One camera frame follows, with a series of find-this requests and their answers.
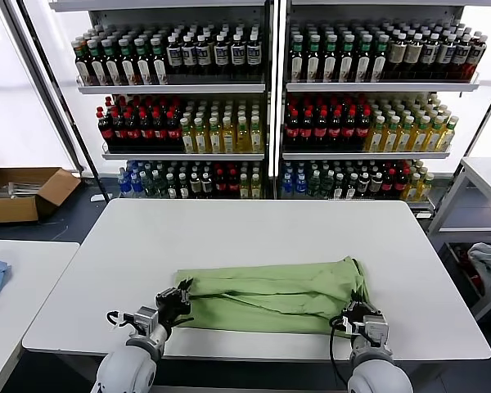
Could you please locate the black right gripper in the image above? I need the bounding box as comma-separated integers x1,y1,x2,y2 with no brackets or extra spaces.
338,301,385,329

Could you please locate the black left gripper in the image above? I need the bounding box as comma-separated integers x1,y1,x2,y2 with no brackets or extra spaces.
153,276,195,328

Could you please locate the light green polo shirt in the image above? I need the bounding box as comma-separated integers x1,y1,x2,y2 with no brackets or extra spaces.
173,255,372,335

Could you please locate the red object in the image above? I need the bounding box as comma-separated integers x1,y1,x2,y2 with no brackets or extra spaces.
453,244,484,290

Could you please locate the white side table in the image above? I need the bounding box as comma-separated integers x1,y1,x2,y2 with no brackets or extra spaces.
0,239,81,393

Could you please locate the clear plastic packaging bundle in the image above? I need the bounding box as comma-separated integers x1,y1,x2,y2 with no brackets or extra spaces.
6,179,40,201

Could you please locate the open cardboard box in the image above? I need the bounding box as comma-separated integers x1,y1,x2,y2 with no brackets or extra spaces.
0,166,83,225

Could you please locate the grey framed side table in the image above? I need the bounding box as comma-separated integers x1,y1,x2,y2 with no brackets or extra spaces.
426,156,491,321

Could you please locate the green-capped dark drink bottle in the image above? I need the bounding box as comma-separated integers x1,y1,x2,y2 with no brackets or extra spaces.
322,34,340,81
340,34,356,81
101,38,122,86
86,38,106,86
117,37,137,86
356,34,373,81
133,36,152,86
74,38,92,86
306,34,322,81
372,34,390,81
149,36,168,85
290,34,306,81

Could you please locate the dark bottle with blue label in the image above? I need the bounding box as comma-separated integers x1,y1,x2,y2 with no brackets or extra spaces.
214,33,230,75
181,34,198,75
452,34,471,79
229,33,246,75
166,34,182,75
436,34,456,79
421,33,441,79
245,32,263,75
196,34,213,75

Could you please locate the dark bottle with beige label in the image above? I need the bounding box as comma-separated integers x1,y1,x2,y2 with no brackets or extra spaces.
407,33,426,79
389,33,410,79

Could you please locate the white metal shelf rack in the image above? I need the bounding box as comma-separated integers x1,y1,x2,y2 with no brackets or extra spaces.
278,0,483,208
48,0,278,202

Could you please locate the red tea bottle white label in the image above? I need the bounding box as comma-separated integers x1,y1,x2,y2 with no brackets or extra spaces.
466,34,489,81

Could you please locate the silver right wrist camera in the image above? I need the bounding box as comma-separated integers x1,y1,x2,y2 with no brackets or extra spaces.
361,313,390,348

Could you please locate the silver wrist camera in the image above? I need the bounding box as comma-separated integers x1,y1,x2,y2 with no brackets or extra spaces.
361,313,390,348
132,305,160,333

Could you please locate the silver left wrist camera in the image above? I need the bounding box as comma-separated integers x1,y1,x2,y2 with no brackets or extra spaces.
132,305,160,333

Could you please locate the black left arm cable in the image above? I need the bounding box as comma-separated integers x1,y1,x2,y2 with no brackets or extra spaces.
105,309,137,331

